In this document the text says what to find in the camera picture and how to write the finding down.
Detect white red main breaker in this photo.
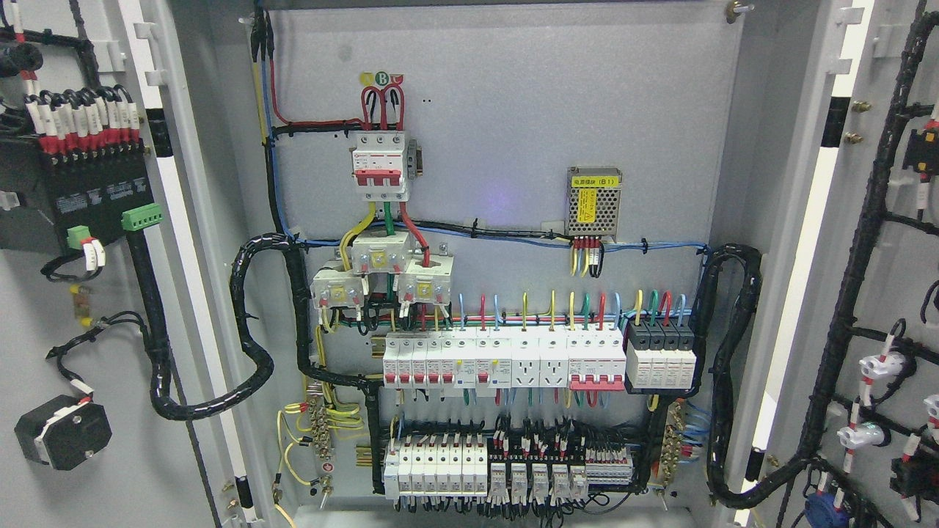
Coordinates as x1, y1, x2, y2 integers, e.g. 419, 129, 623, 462
351, 131, 417, 202

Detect lower relay terminal row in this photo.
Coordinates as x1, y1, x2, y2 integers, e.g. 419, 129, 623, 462
382, 420, 638, 516

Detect white rotary selector switch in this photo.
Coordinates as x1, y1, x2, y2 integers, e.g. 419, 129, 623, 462
15, 395, 112, 470

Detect grey cabinet body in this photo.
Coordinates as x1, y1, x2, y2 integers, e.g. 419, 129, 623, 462
141, 1, 865, 509

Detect white socket breaker row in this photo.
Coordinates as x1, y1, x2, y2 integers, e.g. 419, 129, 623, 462
382, 326, 626, 397

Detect black right cable loom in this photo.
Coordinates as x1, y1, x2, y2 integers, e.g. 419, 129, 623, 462
693, 244, 808, 510

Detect white current transformers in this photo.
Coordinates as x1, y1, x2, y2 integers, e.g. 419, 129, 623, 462
311, 230, 453, 311

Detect black white surge protector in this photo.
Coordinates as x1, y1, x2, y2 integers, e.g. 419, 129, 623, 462
625, 320, 697, 395

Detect black cable loom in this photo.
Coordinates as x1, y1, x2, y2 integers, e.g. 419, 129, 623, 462
125, 229, 386, 496
693, 244, 808, 510

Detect black left cable loom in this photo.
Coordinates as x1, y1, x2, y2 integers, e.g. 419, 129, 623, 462
125, 229, 386, 496

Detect perforated metal power supply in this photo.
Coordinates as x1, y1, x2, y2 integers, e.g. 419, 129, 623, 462
566, 166, 623, 238

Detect black digital power meter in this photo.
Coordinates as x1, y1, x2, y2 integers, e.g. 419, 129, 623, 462
1, 135, 153, 255

